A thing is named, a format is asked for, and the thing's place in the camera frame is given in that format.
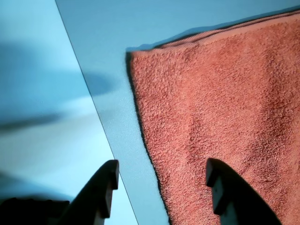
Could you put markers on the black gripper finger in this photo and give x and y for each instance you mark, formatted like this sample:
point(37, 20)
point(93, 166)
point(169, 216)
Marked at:
point(93, 199)
point(239, 201)

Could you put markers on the orange terry towel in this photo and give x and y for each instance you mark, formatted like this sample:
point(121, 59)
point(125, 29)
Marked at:
point(222, 105)

